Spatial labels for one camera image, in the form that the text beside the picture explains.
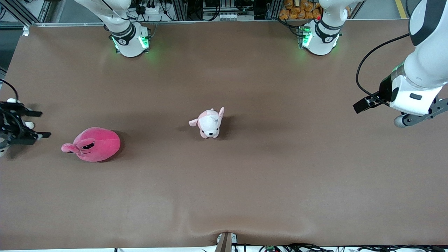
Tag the pale pink white plush dog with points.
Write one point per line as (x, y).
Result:
(209, 124)

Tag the round hot pink plush toy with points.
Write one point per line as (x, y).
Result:
(98, 145)

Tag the grey white plush husky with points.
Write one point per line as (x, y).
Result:
(2, 150)

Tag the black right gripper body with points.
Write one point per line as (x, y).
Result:
(7, 123)

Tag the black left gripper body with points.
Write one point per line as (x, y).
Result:
(384, 90)

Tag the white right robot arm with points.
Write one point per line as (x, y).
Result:
(127, 42)

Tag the white power strip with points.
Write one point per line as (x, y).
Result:
(154, 9)

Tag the orange plush toy pile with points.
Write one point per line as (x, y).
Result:
(301, 8)

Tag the brown table cloth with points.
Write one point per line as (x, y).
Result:
(224, 182)

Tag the metal bracket at table edge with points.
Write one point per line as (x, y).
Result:
(225, 242)

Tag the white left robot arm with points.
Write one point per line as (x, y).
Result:
(427, 63)

